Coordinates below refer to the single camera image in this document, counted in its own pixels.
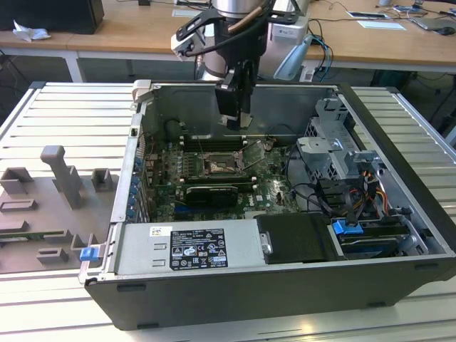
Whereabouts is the black graphics card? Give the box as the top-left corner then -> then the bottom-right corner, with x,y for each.
185,184 -> 239,209

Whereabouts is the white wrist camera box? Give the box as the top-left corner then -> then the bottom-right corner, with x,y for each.
170,31 -> 202,61

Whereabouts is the black open PC case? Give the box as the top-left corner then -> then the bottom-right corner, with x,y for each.
78,78 -> 456,331

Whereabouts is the black RAM slot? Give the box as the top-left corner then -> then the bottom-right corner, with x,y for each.
182,135 -> 247,142
182,138 -> 247,145
182,181 -> 257,187
182,175 -> 256,182
182,142 -> 247,148
182,178 -> 256,185
182,172 -> 256,179
182,145 -> 247,151

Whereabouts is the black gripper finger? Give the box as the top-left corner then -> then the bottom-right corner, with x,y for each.
214,61 -> 241,130
239,59 -> 260,115

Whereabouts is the black plastic shroud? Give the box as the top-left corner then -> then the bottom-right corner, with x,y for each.
256,213 -> 340,265

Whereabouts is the grey case corner handle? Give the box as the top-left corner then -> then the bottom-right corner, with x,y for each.
131,78 -> 155,105

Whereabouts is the coloured power wire bundle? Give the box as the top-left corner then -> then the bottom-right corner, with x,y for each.
358,170 -> 391,218

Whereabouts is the copper coloured hose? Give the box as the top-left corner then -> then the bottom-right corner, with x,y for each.
227,6 -> 267,34

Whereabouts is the black box on desk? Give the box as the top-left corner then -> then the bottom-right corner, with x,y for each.
0,0 -> 105,35

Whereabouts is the grey laptop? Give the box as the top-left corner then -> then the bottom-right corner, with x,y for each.
412,15 -> 456,35

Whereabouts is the metal CPU socket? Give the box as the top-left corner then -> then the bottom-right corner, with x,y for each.
200,150 -> 247,180

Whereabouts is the grey power supply unit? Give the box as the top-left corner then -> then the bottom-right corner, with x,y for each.
113,219 -> 263,275

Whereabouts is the wooden desk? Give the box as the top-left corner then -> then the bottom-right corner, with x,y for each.
0,0 -> 456,85

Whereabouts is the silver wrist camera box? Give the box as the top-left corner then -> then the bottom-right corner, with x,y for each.
269,19 -> 309,46

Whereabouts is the white paper sheet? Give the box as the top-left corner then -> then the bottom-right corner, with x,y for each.
357,19 -> 408,32

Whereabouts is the metal socket cover frame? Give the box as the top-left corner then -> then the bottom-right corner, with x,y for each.
234,140 -> 267,171

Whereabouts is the blue cable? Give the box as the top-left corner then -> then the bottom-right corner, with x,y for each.
309,35 -> 336,76

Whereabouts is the silver metal drive cage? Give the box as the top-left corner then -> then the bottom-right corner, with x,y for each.
295,96 -> 388,182

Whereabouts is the hard disk in blue carrier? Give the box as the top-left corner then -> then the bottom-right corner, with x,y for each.
329,219 -> 410,261

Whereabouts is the blue plastic case latch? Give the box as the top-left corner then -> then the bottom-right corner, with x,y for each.
80,246 -> 99,263

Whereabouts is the crumpled white paper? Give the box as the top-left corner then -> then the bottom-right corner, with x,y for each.
12,19 -> 51,43

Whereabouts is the black flat data wire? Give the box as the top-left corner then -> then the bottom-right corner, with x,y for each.
343,188 -> 359,229

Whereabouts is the green motherboard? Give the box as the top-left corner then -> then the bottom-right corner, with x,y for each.
142,135 -> 311,222

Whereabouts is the grey parts rack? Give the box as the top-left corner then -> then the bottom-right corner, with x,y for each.
0,144 -> 120,275

